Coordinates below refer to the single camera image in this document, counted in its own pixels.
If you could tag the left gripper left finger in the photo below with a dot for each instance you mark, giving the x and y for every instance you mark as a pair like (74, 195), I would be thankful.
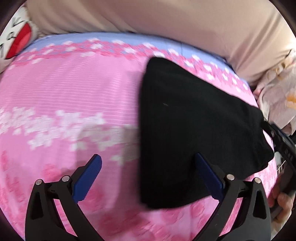
(43, 221)

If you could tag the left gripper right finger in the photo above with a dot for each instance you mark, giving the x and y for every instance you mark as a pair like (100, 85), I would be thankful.
(242, 212)

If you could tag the black pants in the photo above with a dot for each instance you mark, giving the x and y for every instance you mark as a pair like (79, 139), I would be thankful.
(182, 117)

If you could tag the right hand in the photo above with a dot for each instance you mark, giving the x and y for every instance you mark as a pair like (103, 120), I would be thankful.
(285, 202)

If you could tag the floral pastel blanket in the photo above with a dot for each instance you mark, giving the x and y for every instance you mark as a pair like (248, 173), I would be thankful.
(275, 94)

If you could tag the beige quilt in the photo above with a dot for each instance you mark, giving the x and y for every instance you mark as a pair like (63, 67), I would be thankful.
(252, 36)

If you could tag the pink rose bed sheet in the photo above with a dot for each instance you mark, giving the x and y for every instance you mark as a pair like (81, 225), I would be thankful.
(68, 97)

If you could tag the white cartoon face pillow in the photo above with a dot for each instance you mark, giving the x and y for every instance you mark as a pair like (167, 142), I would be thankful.
(19, 32)

